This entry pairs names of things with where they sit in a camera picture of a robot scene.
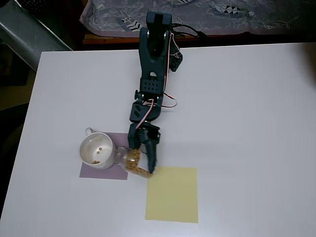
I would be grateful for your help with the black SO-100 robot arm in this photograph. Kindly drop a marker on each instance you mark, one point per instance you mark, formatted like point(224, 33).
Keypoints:
point(151, 64)

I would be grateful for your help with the white ceramic mug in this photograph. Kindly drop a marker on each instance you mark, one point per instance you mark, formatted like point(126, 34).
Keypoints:
point(109, 158)

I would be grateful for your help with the silver foil duct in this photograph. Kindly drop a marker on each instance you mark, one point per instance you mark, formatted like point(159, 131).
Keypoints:
point(24, 37)

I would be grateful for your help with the grey leaf-patterned cloth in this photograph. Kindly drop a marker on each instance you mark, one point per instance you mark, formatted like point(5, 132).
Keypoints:
point(222, 19)

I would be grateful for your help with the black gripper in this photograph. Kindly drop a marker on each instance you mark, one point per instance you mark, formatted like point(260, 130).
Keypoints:
point(135, 138)

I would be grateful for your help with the black mesh panel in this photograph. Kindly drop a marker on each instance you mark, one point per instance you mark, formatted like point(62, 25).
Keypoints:
point(44, 7)

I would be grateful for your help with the purple paper sheet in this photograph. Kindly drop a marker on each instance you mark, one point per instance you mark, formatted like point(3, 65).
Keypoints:
point(103, 174)

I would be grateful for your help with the yellow paper sheet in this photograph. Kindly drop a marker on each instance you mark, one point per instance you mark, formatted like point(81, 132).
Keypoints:
point(172, 197)

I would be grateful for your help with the glass jar of beans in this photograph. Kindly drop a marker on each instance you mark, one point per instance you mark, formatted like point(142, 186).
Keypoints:
point(133, 163)

